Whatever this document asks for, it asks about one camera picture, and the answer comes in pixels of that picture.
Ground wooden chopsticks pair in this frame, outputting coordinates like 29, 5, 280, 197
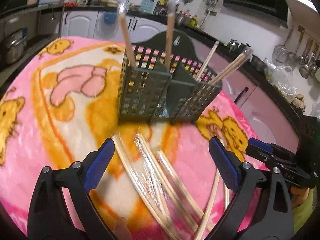
117, 1, 136, 68

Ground green right sleeve forearm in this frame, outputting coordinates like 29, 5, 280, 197
293, 189, 314, 234

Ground person's right hand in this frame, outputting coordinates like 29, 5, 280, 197
290, 186, 310, 209

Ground black countertop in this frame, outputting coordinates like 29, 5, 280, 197
63, 6, 302, 133

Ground loose chopsticks pile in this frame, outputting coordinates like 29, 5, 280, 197
112, 133, 221, 239

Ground pink cartoon bear blanket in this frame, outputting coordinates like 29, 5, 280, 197
1, 36, 264, 235

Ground chopsticks bundle in basket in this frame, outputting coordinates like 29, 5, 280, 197
191, 38, 255, 94

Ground hanging ladles and strainers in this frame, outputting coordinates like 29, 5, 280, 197
272, 25, 319, 79

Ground dark green utensil basket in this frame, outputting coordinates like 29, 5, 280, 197
118, 30, 223, 124

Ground steel kettle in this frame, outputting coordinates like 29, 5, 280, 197
227, 39, 239, 53

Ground stainless steel pot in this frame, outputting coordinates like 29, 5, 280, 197
1, 27, 28, 64

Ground white base cabinets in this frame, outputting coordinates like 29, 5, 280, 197
61, 10, 167, 43

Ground blue hanging bag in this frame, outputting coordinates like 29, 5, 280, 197
103, 11, 117, 25

